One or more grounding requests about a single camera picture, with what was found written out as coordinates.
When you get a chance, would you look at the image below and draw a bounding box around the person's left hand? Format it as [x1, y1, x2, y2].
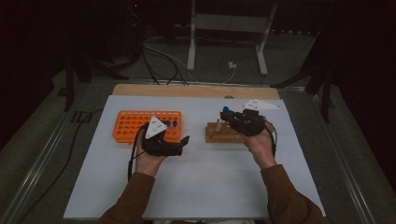
[134, 127, 168, 178]

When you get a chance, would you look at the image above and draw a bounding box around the orange plastic test tube rack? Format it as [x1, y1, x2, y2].
[112, 110, 182, 145]

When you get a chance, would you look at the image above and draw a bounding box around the grey metal stand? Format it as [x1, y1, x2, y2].
[186, 0, 278, 77]

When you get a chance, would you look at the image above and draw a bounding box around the thin black floor cable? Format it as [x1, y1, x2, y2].
[18, 108, 105, 224]

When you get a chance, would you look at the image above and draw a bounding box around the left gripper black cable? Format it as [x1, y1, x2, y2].
[126, 122, 149, 182]

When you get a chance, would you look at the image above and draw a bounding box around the white cable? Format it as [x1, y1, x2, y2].
[143, 35, 201, 83]

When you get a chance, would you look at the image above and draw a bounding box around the black tripod stand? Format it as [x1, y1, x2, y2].
[270, 31, 335, 124]
[57, 52, 130, 112]

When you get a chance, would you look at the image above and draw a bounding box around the metal floor rail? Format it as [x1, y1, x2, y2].
[306, 90, 379, 224]
[0, 88, 92, 224]

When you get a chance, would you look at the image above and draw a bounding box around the wooden test tube rack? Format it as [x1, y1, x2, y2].
[205, 121, 248, 144]

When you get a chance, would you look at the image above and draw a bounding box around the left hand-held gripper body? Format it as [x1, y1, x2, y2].
[141, 115, 184, 158]

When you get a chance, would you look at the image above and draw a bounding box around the white table mat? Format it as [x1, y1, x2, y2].
[63, 94, 327, 220]

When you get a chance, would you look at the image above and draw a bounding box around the person's right hand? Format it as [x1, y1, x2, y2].
[243, 121, 278, 171]

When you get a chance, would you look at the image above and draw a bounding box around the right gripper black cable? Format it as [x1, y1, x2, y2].
[264, 119, 279, 159]

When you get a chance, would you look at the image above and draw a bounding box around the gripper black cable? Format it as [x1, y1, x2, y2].
[264, 119, 279, 159]
[126, 122, 149, 182]

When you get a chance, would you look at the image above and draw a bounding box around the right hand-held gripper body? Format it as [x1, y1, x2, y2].
[229, 98, 280, 137]

